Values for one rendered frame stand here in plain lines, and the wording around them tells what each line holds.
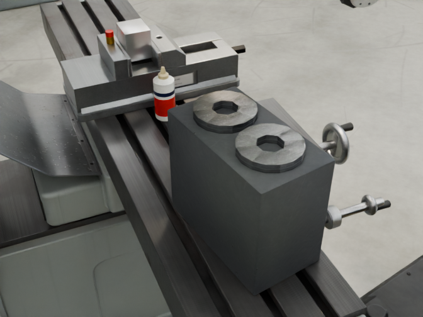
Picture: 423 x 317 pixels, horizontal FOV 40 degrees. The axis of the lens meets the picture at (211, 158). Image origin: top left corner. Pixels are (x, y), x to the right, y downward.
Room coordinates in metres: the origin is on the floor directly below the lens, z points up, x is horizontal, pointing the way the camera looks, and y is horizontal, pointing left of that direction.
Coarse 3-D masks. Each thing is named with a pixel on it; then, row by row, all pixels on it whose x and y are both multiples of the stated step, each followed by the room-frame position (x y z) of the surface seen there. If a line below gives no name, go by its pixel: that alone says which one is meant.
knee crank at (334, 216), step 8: (368, 200) 1.15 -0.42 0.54; (376, 200) 1.16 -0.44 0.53; (328, 208) 1.11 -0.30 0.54; (336, 208) 1.11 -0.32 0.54; (344, 208) 1.13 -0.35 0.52; (352, 208) 1.13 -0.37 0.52; (360, 208) 1.13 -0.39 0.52; (368, 208) 1.14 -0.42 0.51; (376, 208) 1.13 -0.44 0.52; (384, 208) 1.17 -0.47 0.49; (328, 216) 1.10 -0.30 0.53; (336, 216) 1.09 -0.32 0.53; (344, 216) 1.11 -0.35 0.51; (328, 224) 1.09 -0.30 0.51; (336, 224) 1.08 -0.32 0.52
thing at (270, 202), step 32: (224, 96) 0.70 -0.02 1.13; (192, 128) 0.64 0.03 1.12; (224, 128) 0.63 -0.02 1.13; (256, 128) 0.62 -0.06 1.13; (288, 128) 0.62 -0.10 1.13; (192, 160) 0.64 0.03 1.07; (224, 160) 0.57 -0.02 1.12; (256, 160) 0.56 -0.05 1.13; (288, 160) 0.56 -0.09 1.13; (320, 160) 0.57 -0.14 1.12; (192, 192) 0.64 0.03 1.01; (224, 192) 0.57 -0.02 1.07; (256, 192) 0.52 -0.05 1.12; (288, 192) 0.53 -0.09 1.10; (320, 192) 0.56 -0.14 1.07; (192, 224) 0.64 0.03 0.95; (224, 224) 0.57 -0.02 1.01; (256, 224) 0.51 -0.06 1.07; (288, 224) 0.54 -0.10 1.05; (320, 224) 0.57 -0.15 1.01; (224, 256) 0.57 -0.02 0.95; (256, 256) 0.51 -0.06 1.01; (288, 256) 0.54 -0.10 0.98; (256, 288) 0.51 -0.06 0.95
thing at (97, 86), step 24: (120, 48) 1.03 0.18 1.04; (192, 48) 1.12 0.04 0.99; (216, 48) 1.10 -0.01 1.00; (72, 72) 1.01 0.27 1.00; (96, 72) 1.01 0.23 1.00; (120, 72) 0.98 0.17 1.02; (144, 72) 1.00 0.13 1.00; (168, 72) 1.02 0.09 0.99; (192, 72) 1.04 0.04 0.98; (216, 72) 1.06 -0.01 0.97; (72, 96) 0.97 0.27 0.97; (96, 96) 0.96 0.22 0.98; (120, 96) 0.98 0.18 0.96; (144, 96) 1.00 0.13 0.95; (192, 96) 1.02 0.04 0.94
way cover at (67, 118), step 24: (0, 96) 1.03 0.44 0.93; (24, 96) 1.10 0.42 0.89; (48, 96) 1.13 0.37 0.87; (0, 120) 0.92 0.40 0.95; (24, 120) 0.99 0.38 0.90; (48, 120) 1.03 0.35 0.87; (72, 120) 1.04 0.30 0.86; (24, 144) 0.89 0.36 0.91; (48, 144) 0.93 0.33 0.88; (72, 144) 0.95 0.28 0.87; (48, 168) 0.85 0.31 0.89; (72, 168) 0.87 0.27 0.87; (96, 168) 0.88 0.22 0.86
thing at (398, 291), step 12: (420, 264) 0.88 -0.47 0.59; (396, 276) 0.84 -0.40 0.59; (408, 276) 0.84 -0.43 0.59; (420, 276) 0.84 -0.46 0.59; (384, 288) 0.81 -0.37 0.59; (396, 288) 0.81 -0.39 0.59; (408, 288) 0.81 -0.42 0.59; (420, 288) 0.81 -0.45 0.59; (372, 300) 0.76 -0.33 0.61; (384, 300) 0.78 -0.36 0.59; (396, 300) 0.78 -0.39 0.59; (408, 300) 0.78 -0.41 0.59; (420, 300) 0.78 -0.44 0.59; (372, 312) 0.70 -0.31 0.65; (384, 312) 0.70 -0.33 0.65; (396, 312) 0.75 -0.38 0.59; (408, 312) 0.75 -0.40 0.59; (420, 312) 0.75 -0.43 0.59
